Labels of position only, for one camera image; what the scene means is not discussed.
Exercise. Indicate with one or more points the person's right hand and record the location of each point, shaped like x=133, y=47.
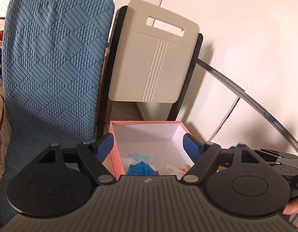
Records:
x=291, y=208

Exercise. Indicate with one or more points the beige folding chair back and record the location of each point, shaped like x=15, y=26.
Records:
x=153, y=54

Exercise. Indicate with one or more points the light blue face mask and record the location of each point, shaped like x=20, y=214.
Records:
x=147, y=158

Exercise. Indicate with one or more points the blue white snack bag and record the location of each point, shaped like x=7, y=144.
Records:
x=141, y=169

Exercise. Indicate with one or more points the pink cardboard box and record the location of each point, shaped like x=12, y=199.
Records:
x=163, y=140

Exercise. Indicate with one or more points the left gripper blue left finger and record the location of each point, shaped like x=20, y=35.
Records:
x=103, y=146

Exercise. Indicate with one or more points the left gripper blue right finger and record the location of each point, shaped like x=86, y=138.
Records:
x=193, y=147

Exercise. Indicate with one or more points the blue textured chair cover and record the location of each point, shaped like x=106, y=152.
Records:
x=52, y=59

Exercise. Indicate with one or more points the black curved metal rail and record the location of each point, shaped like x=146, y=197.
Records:
x=239, y=92

